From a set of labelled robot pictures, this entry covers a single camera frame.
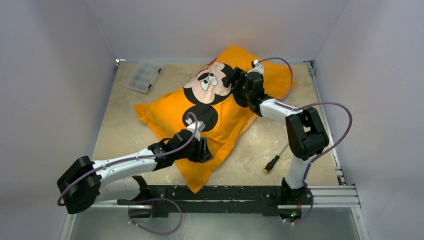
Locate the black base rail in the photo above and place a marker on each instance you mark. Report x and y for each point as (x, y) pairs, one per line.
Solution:
(161, 200)

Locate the black orange screwdriver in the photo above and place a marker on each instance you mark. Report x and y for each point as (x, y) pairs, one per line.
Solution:
(270, 165)

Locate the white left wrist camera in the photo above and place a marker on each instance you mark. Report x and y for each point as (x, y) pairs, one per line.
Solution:
(195, 127)

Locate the orange Mickey Mouse pillowcase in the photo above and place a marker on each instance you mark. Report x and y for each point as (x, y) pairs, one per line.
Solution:
(211, 102)

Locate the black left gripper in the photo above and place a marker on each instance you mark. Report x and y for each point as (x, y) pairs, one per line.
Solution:
(202, 153)

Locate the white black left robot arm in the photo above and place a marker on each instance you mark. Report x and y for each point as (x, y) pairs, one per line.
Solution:
(81, 184)

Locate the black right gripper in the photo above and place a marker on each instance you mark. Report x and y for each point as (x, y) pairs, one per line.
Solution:
(240, 81)

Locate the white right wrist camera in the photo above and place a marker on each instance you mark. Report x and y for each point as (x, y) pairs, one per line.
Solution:
(257, 67)

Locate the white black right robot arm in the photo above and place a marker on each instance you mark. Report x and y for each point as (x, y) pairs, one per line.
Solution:
(306, 134)

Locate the clear plastic organizer box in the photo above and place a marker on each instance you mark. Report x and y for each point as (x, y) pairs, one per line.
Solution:
(143, 76)

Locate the aluminium frame rail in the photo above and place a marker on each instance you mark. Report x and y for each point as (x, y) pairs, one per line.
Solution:
(341, 195)

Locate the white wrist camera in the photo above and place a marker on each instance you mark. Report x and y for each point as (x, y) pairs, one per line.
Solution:
(257, 67)
(195, 127)

